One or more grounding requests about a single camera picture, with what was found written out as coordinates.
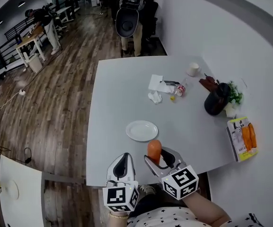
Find white oval plate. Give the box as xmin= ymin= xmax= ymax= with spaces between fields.
xmin=125 ymin=120 xmax=159 ymax=142

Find white waste bin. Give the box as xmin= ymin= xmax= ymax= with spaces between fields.
xmin=28 ymin=54 xmax=44 ymax=74

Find black headphones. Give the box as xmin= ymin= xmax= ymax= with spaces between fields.
xmin=23 ymin=147 xmax=32 ymax=165

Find crumpled white tissue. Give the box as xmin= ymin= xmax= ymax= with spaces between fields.
xmin=147 ymin=91 xmax=163 ymax=105

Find orange carrot food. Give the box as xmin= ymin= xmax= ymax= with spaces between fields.
xmin=147 ymin=140 xmax=163 ymax=165

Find white side table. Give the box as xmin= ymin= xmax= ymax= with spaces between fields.
xmin=0 ymin=154 xmax=45 ymax=227

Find clear plastic cup red label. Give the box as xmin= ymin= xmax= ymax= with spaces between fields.
xmin=175 ymin=78 xmax=189 ymax=97

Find white plant pot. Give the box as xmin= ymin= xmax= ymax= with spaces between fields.
xmin=224 ymin=102 xmax=238 ymax=118

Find yellow and orange book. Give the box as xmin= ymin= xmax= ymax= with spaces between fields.
xmin=226 ymin=116 xmax=259 ymax=163

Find black and white open case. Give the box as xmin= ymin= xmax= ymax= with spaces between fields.
xmin=115 ymin=0 xmax=147 ymax=38

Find black jug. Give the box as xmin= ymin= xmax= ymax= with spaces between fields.
xmin=204 ymin=82 xmax=232 ymax=116

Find person's dark trousers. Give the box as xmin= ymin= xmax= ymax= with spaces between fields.
xmin=132 ymin=192 xmax=189 ymax=218

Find white star-print shirt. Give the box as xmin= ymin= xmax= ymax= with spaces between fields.
xmin=126 ymin=206 xmax=266 ymax=227

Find white cup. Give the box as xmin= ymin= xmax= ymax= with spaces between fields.
xmin=186 ymin=62 xmax=202 ymax=78

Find green leafy plant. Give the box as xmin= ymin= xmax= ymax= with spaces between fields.
xmin=227 ymin=80 xmax=244 ymax=104

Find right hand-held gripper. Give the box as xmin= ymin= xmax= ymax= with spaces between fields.
xmin=143 ymin=147 xmax=200 ymax=201

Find gold bracelet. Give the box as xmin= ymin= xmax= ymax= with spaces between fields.
xmin=109 ymin=212 xmax=130 ymax=220

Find black office chair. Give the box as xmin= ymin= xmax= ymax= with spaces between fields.
xmin=140 ymin=0 xmax=160 ymax=43

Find person's right forearm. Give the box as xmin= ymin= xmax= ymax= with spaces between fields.
xmin=183 ymin=187 xmax=232 ymax=226

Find white cable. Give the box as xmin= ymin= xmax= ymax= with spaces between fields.
xmin=0 ymin=92 xmax=26 ymax=156

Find person's white shoe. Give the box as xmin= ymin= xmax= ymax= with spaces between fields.
xmin=138 ymin=184 xmax=157 ymax=196

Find brown leather pouch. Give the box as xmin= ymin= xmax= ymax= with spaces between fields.
xmin=198 ymin=73 xmax=220 ymax=92

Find flat white napkin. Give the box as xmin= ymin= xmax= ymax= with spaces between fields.
xmin=148 ymin=74 xmax=172 ymax=94

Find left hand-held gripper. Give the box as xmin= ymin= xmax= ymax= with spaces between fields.
xmin=102 ymin=152 xmax=141 ymax=214

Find person's left forearm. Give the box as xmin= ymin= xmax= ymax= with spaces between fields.
xmin=107 ymin=210 xmax=130 ymax=227

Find wooden top desk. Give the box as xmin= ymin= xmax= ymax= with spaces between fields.
xmin=15 ymin=27 xmax=47 ymax=68

